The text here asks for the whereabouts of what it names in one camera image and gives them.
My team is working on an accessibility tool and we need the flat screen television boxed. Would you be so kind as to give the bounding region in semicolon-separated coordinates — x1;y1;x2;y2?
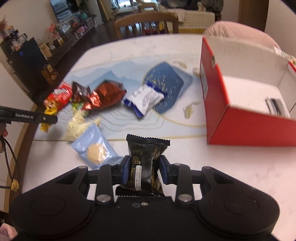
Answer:
50;0;72;22

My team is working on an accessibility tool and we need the red cardboard box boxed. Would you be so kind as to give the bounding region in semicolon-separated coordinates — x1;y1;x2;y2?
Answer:
200;36;295;147

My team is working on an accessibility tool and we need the wooden door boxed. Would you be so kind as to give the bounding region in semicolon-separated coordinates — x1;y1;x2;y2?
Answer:
238;0;269;32

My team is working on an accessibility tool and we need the white paper packet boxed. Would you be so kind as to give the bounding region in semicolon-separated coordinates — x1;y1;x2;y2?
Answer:
274;47;296;65

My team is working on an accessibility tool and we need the red crispy snack bag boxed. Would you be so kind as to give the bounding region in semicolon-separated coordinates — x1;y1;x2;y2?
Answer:
43;82;73;111

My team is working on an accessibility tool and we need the silver foil snack pack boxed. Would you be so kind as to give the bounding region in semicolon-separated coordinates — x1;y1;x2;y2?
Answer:
265;98;290;118

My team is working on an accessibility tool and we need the dark tv cabinet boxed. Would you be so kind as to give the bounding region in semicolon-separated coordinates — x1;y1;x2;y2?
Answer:
1;17;95;102

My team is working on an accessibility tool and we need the sofa with cream cover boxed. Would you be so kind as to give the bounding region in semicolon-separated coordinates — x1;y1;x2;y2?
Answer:
138;0;224;34

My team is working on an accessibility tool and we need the dark brown snack packet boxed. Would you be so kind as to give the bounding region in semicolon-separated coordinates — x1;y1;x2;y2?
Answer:
72;81;91;102

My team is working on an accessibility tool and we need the copper red foil packet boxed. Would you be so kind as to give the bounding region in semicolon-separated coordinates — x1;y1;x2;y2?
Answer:
82;80;126;110

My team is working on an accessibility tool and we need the cream yellow snack packet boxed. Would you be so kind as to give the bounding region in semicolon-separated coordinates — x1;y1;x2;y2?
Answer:
64;111;100;142

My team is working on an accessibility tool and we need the wooden dining chair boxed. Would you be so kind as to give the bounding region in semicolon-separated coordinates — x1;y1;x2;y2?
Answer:
113;11;179;40

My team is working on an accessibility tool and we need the black snack packet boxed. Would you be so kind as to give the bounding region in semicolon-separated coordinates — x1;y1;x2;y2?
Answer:
115;134;170;196

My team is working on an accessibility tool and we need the blue white snack packet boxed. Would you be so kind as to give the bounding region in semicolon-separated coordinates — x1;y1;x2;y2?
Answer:
123;82;167;118

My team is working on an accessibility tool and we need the light blue cookie packet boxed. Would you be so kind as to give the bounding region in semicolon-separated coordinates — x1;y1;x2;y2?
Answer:
71;124;123;170

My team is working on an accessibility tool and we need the pink covered chair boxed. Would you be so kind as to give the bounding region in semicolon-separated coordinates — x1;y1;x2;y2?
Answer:
203;21;280;49

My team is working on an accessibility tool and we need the yellow jelly sachet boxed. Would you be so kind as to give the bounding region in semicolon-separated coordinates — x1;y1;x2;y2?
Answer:
40;106;58;133

